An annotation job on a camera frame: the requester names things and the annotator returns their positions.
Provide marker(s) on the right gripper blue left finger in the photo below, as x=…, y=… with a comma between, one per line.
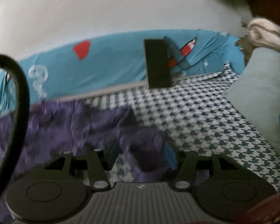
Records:
x=98, y=162

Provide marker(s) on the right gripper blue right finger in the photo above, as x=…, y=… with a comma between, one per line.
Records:
x=182, y=165

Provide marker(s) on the purple patterned garment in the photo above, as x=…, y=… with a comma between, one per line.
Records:
x=76, y=127

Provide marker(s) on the blue white houndstooth mat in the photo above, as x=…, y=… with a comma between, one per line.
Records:
x=197, y=116

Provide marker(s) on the grey pillow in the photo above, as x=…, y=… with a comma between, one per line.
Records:
x=256, y=94

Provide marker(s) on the black smartphone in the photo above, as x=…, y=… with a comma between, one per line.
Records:
x=157, y=63

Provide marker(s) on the blue cartoon print bedsheet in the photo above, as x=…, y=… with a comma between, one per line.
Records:
x=103, y=62

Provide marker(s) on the cream fluffy plush item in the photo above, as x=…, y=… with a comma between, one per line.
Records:
x=264, y=33

